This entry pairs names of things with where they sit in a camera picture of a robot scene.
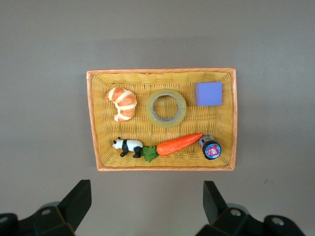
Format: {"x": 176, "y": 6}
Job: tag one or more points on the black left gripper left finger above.
{"x": 71, "y": 206}

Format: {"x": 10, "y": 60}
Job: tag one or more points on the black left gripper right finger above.
{"x": 216, "y": 211}

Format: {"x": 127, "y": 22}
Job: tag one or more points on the clear yellowish tape roll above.
{"x": 149, "y": 108}

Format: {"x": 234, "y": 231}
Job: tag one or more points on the yellow wicker basket orange rim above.
{"x": 197, "y": 123}

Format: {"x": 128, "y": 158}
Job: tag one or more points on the small bottle colourful lid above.
{"x": 212, "y": 150}

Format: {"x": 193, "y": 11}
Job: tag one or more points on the toy orange carrot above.
{"x": 177, "y": 145}

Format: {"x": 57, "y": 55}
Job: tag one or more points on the toy panda figure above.
{"x": 133, "y": 145}

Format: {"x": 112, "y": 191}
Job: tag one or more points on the brown table cover sheet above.
{"x": 37, "y": 98}

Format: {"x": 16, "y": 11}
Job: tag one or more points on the purple foam cube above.
{"x": 208, "y": 94}

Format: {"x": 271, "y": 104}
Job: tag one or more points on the toy croissant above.
{"x": 124, "y": 100}

